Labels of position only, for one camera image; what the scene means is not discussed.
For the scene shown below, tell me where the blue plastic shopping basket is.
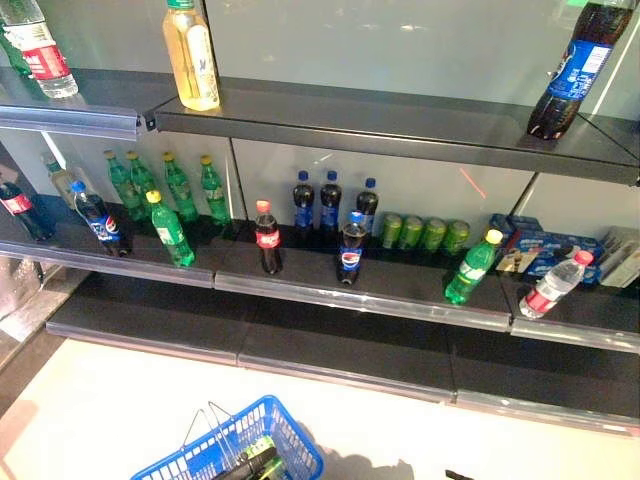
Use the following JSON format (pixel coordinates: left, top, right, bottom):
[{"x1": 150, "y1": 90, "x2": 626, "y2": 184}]
[{"x1": 129, "y1": 394, "x2": 326, "y2": 480}]

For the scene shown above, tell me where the small Pepsi bottle blue cap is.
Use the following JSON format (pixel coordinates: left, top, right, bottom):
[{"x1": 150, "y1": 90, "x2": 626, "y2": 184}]
[
  {"x1": 291, "y1": 169, "x2": 317, "y2": 234},
  {"x1": 318, "y1": 169, "x2": 344, "y2": 236},
  {"x1": 335, "y1": 210, "x2": 370, "y2": 286},
  {"x1": 69, "y1": 179, "x2": 135, "y2": 259},
  {"x1": 354, "y1": 177, "x2": 380, "y2": 236}
]

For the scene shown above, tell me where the green Sprite bottle yellow cap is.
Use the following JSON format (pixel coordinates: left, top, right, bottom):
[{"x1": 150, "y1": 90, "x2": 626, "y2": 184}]
[
  {"x1": 162, "y1": 150, "x2": 200, "y2": 224},
  {"x1": 144, "y1": 189, "x2": 197, "y2": 269},
  {"x1": 124, "y1": 149, "x2": 164, "y2": 211},
  {"x1": 443, "y1": 228, "x2": 505, "y2": 306},
  {"x1": 102, "y1": 148, "x2": 147, "y2": 223},
  {"x1": 198, "y1": 154, "x2": 233, "y2": 225}
]

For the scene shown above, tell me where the small water bottle red cap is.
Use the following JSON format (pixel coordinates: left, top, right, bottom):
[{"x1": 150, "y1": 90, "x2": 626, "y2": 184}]
[{"x1": 518, "y1": 249, "x2": 595, "y2": 320}]

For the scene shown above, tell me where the white grey carton box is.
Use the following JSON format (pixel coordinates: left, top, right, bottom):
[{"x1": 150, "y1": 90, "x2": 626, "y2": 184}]
[{"x1": 597, "y1": 225, "x2": 640, "y2": 289}]

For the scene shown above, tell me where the Coca-Cola bottle red cap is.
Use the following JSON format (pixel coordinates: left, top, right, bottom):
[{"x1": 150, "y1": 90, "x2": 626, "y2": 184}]
[
  {"x1": 0, "y1": 172, "x2": 56, "y2": 243},
  {"x1": 253, "y1": 199, "x2": 284, "y2": 275}
]

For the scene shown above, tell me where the large Pepsi bottle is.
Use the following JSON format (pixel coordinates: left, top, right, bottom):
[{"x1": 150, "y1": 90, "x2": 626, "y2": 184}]
[{"x1": 526, "y1": 0, "x2": 635, "y2": 141}]

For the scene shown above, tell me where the large yellow tea bottle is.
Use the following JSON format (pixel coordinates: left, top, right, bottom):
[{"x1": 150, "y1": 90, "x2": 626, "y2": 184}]
[{"x1": 162, "y1": 0, "x2": 222, "y2": 112}]

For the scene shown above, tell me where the small yellow tea bottle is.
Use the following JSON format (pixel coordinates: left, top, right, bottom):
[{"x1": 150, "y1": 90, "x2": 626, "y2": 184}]
[{"x1": 42, "y1": 152, "x2": 84, "y2": 211}]

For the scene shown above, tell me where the large water bottle red label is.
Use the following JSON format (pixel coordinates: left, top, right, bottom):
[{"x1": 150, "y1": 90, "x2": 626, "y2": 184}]
[{"x1": 0, "y1": 0, "x2": 80, "y2": 100}]

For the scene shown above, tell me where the large green soda bottle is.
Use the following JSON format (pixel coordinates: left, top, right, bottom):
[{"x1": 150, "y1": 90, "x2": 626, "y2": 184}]
[{"x1": 0, "y1": 24, "x2": 34, "y2": 79}]

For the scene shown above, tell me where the black shelf board clear rail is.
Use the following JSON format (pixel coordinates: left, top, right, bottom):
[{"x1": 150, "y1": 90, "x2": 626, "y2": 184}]
[
  {"x1": 213, "y1": 219, "x2": 512, "y2": 334},
  {"x1": 499, "y1": 272, "x2": 640, "y2": 355},
  {"x1": 237, "y1": 299, "x2": 457, "y2": 405},
  {"x1": 447, "y1": 339, "x2": 640, "y2": 437},
  {"x1": 45, "y1": 272, "x2": 261, "y2": 365},
  {"x1": 0, "y1": 199, "x2": 217, "y2": 290}
]

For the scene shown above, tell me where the grey shelf board without rail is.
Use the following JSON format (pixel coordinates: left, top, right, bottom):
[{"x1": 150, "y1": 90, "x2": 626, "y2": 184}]
[{"x1": 144, "y1": 76, "x2": 640, "y2": 187}]

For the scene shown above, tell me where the grey shelf board clear rail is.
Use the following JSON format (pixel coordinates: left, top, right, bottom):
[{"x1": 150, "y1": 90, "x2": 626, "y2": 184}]
[
  {"x1": 574, "y1": 112, "x2": 640, "y2": 169},
  {"x1": 0, "y1": 67, "x2": 174, "y2": 142}
]

